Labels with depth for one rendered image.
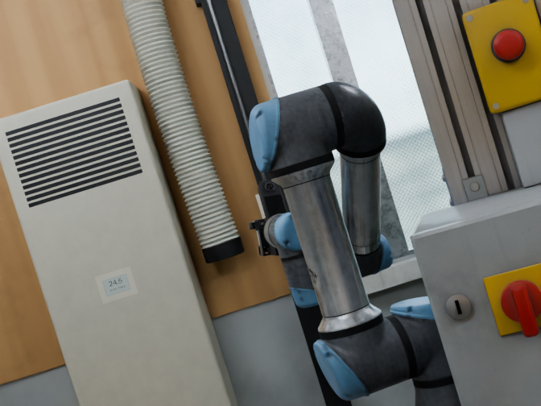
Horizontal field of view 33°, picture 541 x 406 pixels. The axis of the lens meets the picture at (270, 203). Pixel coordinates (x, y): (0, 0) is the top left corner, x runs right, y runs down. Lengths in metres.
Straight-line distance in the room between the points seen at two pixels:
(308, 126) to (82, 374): 1.99
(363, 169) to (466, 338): 0.67
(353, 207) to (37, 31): 2.14
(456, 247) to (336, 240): 0.54
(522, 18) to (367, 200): 0.64
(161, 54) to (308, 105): 1.88
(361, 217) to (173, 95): 1.72
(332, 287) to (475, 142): 0.45
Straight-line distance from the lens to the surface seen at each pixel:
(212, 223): 3.34
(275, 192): 1.99
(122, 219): 3.25
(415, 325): 1.59
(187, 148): 3.34
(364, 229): 1.76
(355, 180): 1.68
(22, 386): 3.71
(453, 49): 1.23
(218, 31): 3.45
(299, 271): 1.81
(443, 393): 1.62
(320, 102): 1.54
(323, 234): 1.54
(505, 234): 1.03
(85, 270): 3.28
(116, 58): 3.56
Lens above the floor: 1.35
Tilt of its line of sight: 2 degrees down
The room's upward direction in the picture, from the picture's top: 17 degrees counter-clockwise
